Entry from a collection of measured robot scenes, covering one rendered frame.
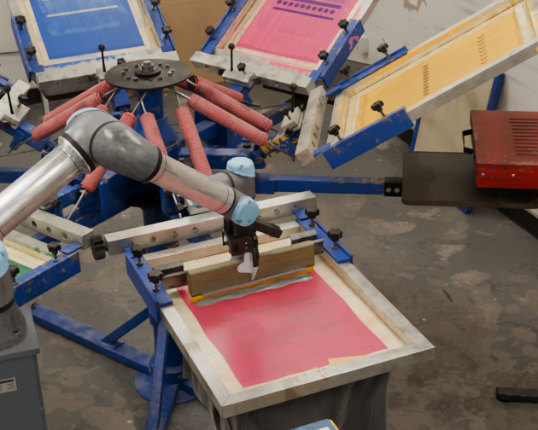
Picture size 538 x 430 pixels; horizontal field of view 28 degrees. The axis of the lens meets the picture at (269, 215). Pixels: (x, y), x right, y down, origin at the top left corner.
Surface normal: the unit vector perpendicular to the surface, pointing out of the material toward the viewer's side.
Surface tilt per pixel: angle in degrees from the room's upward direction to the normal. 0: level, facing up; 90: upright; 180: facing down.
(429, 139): 79
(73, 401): 0
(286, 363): 0
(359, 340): 0
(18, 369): 90
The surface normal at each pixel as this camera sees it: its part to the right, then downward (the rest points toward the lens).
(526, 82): -0.92, 0.20
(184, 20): 0.37, 0.22
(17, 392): 0.30, 0.43
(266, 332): -0.03, -0.88
